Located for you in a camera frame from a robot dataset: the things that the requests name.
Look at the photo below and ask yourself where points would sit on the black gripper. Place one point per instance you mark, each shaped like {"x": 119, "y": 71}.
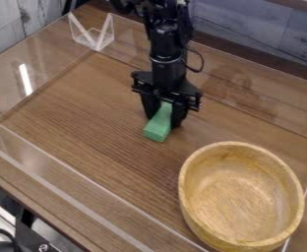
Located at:
{"x": 165, "y": 83}

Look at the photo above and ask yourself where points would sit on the green rectangular stick block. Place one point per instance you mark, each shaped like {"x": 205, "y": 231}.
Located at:
{"x": 158, "y": 127}

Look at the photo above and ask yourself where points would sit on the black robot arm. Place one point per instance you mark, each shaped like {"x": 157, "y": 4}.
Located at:
{"x": 169, "y": 27}

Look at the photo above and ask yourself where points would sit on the round wooden bowl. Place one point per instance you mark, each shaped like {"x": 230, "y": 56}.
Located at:
{"x": 241, "y": 197}

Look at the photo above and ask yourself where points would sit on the clear acrylic enclosure wall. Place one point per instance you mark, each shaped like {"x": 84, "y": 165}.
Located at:
{"x": 75, "y": 159}

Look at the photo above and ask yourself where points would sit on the black table leg bracket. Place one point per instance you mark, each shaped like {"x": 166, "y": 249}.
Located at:
{"x": 31, "y": 241}

